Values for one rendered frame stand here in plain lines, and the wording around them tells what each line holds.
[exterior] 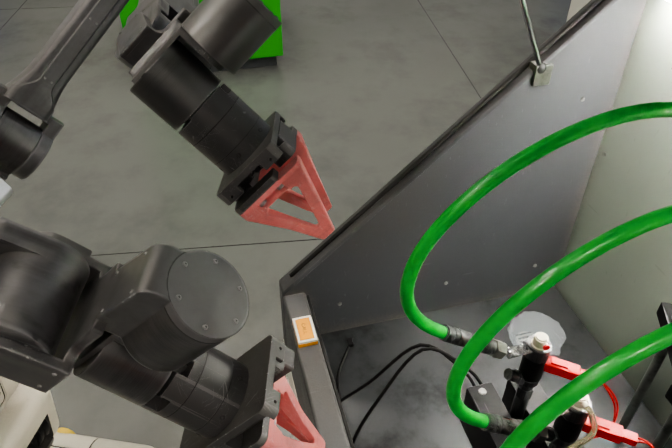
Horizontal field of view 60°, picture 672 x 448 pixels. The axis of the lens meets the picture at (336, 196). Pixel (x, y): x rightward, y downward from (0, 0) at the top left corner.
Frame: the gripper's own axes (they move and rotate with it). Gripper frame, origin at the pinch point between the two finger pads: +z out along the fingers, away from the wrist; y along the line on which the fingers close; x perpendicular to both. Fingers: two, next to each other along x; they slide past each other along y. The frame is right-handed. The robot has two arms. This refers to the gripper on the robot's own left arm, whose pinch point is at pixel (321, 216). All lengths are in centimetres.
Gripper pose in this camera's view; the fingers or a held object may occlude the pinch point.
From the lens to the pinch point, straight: 54.0
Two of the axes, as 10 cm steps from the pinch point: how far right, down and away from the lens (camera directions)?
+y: -0.5, -3.9, 9.2
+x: -7.2, 6.6, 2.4
